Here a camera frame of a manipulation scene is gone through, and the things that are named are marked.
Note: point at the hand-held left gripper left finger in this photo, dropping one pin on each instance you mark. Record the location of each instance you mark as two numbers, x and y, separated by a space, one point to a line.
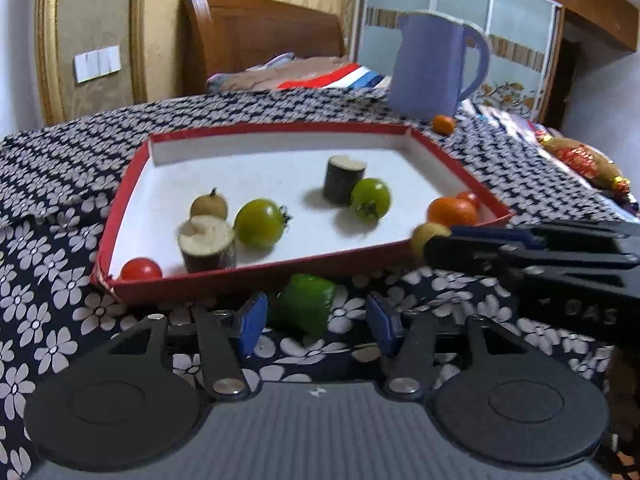
252 322

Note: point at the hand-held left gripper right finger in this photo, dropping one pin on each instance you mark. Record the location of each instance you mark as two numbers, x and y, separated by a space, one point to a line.
380 320

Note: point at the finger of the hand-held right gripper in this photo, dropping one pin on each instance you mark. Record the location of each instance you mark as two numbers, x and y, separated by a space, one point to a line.
490 234
465 252

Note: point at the red cherry tomato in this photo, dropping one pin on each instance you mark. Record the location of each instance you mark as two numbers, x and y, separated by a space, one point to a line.
141 269
471 198

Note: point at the orange tomato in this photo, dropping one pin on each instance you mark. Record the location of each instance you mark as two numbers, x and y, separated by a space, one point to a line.
450 212

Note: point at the yellow-brown longan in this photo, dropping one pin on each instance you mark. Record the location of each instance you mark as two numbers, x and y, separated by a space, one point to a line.
209 205
425 232

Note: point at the green pepper piece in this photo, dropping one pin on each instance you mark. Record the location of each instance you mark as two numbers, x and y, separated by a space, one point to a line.
305 305

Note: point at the green tomato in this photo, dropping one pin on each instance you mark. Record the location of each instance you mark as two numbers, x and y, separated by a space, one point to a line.
371 197
259 222

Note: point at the eggplant slice back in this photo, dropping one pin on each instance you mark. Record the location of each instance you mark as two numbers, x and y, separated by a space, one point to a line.
342 182

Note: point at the eggplant slice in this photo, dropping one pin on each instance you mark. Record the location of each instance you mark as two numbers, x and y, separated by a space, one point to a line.
342 182
207 245

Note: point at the red rimmed white tray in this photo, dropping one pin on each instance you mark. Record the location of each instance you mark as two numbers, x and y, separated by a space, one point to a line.
280 175

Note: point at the eggplant slice front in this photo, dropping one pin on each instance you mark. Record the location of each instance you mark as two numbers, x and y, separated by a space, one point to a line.
207 245

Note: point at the small orange mandarin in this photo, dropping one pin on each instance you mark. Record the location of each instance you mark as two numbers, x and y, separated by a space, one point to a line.
443 125

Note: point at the red gold wrapped package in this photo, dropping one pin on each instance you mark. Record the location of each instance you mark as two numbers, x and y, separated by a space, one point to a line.
582 157

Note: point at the blue plastic pitcher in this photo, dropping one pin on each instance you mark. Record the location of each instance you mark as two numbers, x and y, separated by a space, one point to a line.
425 65

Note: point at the red white blue striped blanket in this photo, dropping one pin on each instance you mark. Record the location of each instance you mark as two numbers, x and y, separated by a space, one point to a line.
340 77

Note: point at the floral glass wardrobe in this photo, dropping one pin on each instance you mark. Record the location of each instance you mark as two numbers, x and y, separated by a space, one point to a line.
515 20

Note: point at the black white floral cloth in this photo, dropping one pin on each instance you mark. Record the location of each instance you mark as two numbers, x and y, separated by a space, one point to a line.
50 185

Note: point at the striped pillow bedding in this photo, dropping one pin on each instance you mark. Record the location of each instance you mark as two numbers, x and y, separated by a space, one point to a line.
280 72

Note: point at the wooden bed headboard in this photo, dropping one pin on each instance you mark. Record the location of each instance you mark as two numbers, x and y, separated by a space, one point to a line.
260 30

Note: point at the white wall switch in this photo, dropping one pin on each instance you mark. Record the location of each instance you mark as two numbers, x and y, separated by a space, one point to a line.
97 64

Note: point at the gold framed wall panel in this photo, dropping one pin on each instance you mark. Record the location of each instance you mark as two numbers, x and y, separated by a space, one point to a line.
90 10

